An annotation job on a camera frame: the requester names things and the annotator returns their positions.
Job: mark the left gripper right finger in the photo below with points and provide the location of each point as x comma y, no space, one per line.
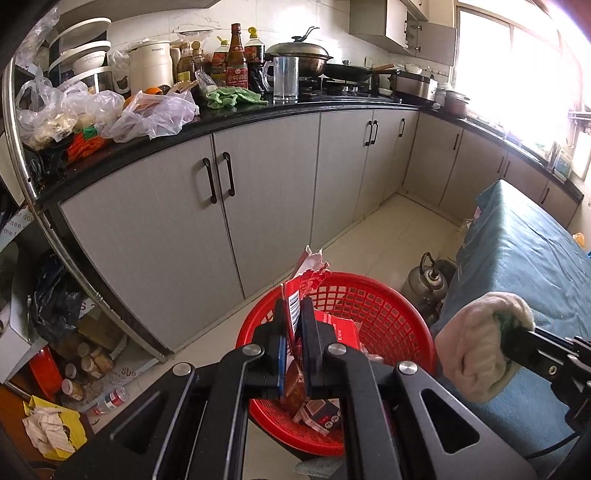
399,422

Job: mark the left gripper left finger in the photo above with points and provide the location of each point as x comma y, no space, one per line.
191,423

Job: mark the brown red snack packet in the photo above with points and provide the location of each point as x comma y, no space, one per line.
294,392

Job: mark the white blue medicine box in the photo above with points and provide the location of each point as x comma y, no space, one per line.
346,330

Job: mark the red white torn wrapper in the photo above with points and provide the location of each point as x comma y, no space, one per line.
309,272

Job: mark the red plastic basket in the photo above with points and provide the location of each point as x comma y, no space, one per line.
389,326

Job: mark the blue table cloth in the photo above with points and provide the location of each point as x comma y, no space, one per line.
515,246

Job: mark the metal kettle on floor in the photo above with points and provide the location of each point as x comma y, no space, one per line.
425,286

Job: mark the dark red pot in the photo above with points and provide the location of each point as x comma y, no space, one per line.
456,104

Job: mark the steel rice cooker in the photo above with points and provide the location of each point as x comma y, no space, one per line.
416,87

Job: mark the white plastic bag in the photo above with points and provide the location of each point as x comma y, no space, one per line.
152,116

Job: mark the green rag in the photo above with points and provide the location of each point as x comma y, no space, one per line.
229,97

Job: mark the red label sauce bottle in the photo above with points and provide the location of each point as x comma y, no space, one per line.
236,73

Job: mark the glass measuring jug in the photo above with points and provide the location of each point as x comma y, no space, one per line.
280,78

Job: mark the black frying pan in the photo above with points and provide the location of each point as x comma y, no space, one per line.
353,74

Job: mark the white electric kettle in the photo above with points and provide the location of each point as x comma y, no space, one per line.
150,65

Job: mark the dark soy sauce bottle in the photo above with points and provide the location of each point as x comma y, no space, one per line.
254,56

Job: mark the lidded steel wok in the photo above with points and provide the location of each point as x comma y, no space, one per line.
312,58

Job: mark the white dish rack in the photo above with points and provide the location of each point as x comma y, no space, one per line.
78,49

